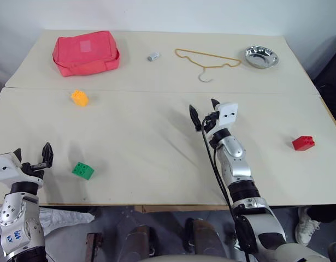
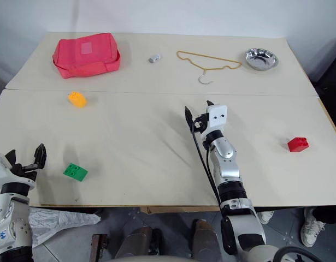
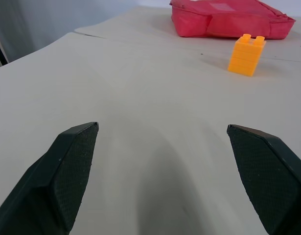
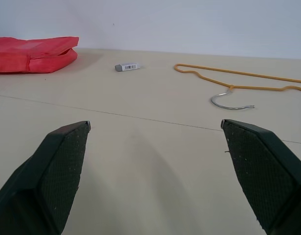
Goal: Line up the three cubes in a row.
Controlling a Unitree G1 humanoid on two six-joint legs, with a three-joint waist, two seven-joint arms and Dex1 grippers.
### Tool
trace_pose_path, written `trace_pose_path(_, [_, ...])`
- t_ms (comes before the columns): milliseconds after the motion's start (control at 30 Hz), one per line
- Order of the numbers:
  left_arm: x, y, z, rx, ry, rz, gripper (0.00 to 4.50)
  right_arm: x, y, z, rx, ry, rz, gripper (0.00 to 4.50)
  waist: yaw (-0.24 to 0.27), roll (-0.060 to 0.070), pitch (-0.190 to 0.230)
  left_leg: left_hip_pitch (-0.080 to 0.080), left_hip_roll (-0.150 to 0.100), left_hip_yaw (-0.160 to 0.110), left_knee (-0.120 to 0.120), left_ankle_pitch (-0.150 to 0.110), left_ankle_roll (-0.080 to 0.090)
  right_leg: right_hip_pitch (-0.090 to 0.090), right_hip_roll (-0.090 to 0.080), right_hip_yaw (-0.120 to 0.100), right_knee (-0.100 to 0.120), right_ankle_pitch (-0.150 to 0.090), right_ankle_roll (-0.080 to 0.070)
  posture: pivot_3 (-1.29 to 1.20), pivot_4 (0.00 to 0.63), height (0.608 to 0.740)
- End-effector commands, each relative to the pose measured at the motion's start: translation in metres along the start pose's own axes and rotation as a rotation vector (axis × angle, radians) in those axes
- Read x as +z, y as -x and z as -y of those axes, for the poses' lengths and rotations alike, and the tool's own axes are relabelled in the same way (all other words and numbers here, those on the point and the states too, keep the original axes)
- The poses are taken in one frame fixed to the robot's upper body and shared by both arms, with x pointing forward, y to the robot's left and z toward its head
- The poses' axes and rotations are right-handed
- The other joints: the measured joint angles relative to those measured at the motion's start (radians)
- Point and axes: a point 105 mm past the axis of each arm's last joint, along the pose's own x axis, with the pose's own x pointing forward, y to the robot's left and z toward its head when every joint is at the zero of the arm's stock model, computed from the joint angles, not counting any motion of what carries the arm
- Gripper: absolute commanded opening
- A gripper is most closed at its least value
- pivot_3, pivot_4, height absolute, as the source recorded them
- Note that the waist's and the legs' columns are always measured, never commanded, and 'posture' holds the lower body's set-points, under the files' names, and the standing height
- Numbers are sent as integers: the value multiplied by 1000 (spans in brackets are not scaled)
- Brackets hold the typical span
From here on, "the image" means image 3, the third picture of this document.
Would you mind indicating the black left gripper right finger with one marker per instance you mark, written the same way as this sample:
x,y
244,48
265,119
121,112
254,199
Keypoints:
x,y
267,181

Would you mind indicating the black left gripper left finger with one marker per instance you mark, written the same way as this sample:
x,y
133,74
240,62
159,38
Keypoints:
x,y
50,186

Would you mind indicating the yellow toy building block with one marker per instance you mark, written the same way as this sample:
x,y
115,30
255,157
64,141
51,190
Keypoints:
x,y
245,57

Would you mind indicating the pink fabric bag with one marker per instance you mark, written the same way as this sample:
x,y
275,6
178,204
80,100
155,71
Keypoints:
x,y
228,20

